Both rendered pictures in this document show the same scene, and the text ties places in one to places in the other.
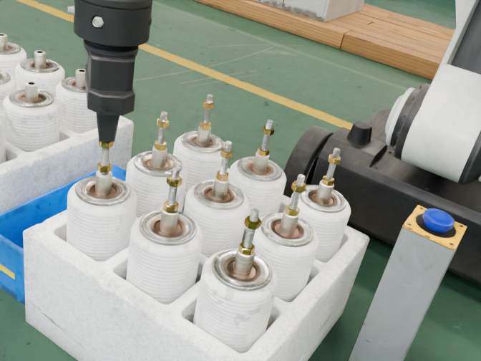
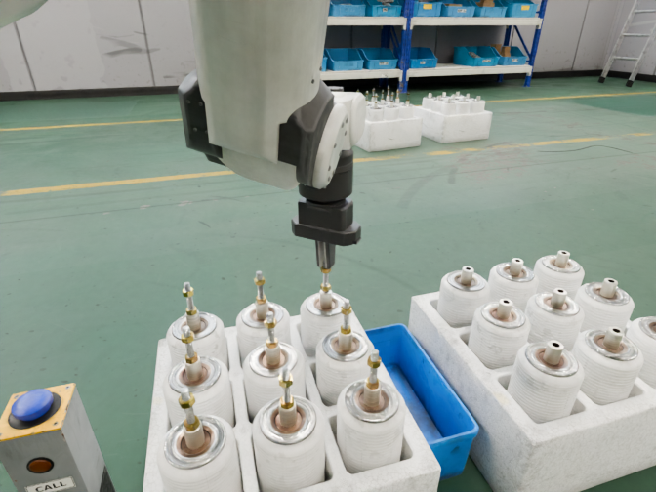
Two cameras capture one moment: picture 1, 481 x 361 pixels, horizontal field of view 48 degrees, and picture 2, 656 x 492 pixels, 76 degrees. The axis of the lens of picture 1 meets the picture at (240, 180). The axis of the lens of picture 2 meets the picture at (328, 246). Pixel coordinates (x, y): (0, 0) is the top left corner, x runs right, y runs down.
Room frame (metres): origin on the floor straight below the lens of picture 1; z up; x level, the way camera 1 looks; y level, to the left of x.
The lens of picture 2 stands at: (1.11, -0.25, 0.71)
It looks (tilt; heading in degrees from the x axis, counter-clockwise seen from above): 28 degrees down; 137
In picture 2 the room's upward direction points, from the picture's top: straight up
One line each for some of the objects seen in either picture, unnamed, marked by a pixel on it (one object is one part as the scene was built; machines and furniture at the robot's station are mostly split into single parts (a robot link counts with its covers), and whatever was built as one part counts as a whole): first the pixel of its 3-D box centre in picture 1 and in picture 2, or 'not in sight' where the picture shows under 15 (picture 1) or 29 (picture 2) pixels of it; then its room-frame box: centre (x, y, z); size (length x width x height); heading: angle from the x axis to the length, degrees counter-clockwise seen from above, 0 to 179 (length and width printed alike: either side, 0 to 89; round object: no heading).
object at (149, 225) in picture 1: (167, 227); (263, 314); (0.58, 0.08, 0.25); 0.08 x 0.08 x 0.01
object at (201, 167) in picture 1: (195, 186); (368, 443); (0.84, 0.08, 0.16); 0.10 x 0.10 x 0.18
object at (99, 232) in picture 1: (100, 242); (325, 342); (0.63, 0.19, 0.16); 0.10 x 0.10 x 0.18
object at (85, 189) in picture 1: (103, 190); (325, 304); (0.63, 0.19, 0.25); 0.08 x 0.08 x 0.01
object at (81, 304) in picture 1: (203, 277); (278, 430); (0.68, 0.03, 0.09); 0.39 x 0.39 x 0.18; 63
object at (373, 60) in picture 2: not in sight; (375, 58); (-2.49, 3.89, 0.36); 0.50 x 0.38 x 0.21; 156
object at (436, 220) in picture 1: (436, 222); (33, 406); (0.62, -0.27, 0.32); 0.04 x 0.04 x 0.02
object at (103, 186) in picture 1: (103, 183); (325, 299); (0.63, 0.19, 0.26); 0.02 x 0.02 x 0.03
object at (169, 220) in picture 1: (169, 219); (262, 308); (0.58, 0.08, 0.26); 0.02 x 0.02 x 0.03
